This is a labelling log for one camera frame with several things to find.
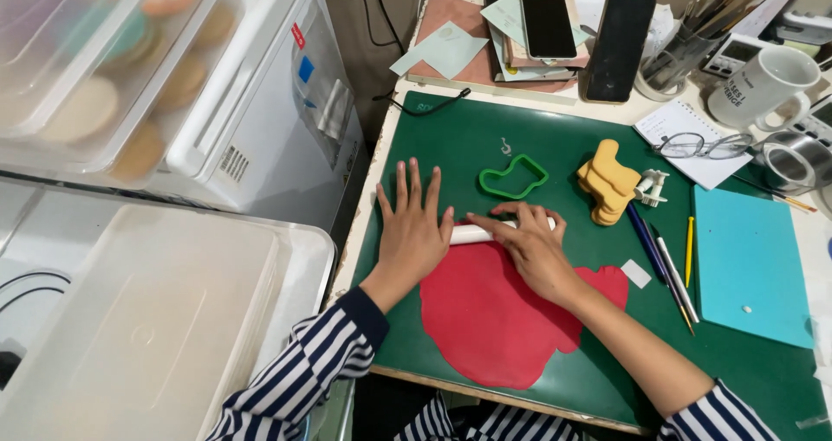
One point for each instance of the person's left hand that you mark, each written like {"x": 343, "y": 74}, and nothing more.
{"x": 411, "y": 239}

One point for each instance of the person's right hand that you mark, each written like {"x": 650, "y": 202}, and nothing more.
{"x": 536, "y": 252}

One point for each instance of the white rolling pin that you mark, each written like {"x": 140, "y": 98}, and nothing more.
{"x": 471, "y": 234}

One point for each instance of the green stocking cookie cutter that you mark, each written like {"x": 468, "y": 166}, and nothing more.
{"x": 495, "y": 189}

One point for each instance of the red fondant sheet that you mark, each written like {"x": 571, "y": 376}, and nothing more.
{"x": 494, "y": 324}

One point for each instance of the small white square piece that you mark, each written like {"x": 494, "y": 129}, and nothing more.
{"x": 636, "y": 274}

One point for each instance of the small white fondant scrap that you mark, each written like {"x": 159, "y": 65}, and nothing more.
{"x": 506, "y": 147}

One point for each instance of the green cutting mat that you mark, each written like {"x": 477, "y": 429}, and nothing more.
{"x": 585, "y": 363}

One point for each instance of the white plastic plunger cutter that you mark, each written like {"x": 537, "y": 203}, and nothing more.
{"x": 652, "y": 187}

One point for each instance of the yellow modelling tool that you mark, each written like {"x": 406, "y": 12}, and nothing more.
{"x": 689, "y": 252}

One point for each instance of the navy white striped shirt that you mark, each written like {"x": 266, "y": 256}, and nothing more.
{"x": 312, "y": 369}

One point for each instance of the clear plastic bag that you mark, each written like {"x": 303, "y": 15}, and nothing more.
{"x": 325, "y": 96}

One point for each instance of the eyeglasses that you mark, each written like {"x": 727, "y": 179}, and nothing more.
{"x": 679, "y": 146}

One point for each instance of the stack of notebooks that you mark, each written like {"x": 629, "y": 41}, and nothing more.
{"x": 520, "y": 64}

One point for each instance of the pale green paper sheet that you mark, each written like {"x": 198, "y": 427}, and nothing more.
{"x": 504, "y": 15}
{"x": 445, "y": 51}

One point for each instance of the white spiral notebook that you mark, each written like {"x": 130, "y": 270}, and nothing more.
{"x": 676, "y": 119}

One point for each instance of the white appliance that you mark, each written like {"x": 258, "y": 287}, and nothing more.
{"x": 260, "y": 103}

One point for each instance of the turquoise foam pad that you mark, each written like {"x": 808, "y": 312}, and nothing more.
{"x": 747, "y": 259}

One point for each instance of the large black smartphone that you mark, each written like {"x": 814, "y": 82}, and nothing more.
{"x": 617, "y": 48}

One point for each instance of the smartphone with white edge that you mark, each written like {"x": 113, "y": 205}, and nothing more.
{"x": 548, "y": 25}

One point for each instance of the pink board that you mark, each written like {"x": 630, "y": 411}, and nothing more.
{"x": 455, "y": 15}

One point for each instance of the glass jar of brushes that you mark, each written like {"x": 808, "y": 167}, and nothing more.
{"x": 676, "y": 57}

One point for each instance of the thin wooden paintbrush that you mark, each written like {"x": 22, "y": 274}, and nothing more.
{"x": 790, "y": 199}

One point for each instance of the white lidded plastic container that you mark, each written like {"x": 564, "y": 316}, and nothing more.
{"x": 162, "y": 317}

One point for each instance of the white mug with black print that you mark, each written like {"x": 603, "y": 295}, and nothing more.
{"x": 754, "y": 90}

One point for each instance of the white digital timer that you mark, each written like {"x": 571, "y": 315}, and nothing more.
{"x": 734, "y": 54}

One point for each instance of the white device with display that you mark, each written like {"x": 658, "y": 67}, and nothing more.
{"x": 818, "y": 121}

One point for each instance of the clear box of round cookies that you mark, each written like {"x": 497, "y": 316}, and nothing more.
{"x": 97, "y": 70}

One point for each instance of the white machine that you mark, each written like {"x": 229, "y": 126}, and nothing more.
{"x": 809, "y": 12}

